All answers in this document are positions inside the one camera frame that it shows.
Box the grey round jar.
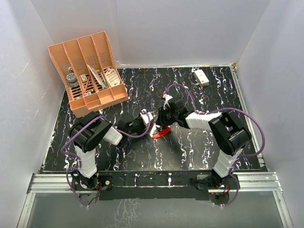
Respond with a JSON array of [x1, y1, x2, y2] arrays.
[[66, 73, 79, 88]]

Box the white box red label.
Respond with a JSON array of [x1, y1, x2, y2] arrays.
[[193, 69, 209, 87]]

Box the aluminium frame rail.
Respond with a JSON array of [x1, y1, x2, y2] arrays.
[[230, 64, 264, 157]]

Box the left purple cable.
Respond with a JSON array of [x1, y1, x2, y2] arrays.
[[61, 111, 151, 208]]

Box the small white card box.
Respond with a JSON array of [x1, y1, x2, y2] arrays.
[[80, 74, 87, 83]]

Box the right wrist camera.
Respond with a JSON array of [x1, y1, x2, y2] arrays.
[[162, 94, 172, 110]]

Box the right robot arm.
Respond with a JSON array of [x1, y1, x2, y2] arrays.
[[153, 95, 252, 189]]

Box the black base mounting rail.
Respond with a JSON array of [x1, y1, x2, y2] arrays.
[[71, 170, 236, 201]]

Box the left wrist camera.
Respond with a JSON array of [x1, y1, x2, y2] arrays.
[[140, 109, 154, 126]]

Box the white labelled pouch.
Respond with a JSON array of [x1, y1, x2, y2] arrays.
[[105, 68, 121, 87]]

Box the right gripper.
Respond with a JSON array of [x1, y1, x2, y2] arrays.
[[156, 106, 178, 126]]

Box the white paper packet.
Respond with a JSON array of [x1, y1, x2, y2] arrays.
[[87, 64, 106, 89]]

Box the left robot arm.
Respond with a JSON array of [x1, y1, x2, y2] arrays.
[[70, 109, 154, 190]]

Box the peach plastic desk organizer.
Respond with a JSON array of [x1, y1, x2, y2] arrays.
[[48, 31, 129, 118]]

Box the red black keyring holder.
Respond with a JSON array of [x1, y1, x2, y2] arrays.
[[149, 124, 171, 139]]

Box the orange pencil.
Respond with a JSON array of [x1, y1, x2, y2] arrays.
[[84, 76, 91, 93]]

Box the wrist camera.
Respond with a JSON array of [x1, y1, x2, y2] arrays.
[[140, 109, 154, 126], [162, 94, 172, 110]]

